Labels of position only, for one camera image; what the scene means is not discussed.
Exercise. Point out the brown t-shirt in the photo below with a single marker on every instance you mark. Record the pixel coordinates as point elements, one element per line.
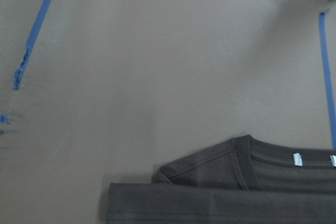
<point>241,180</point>

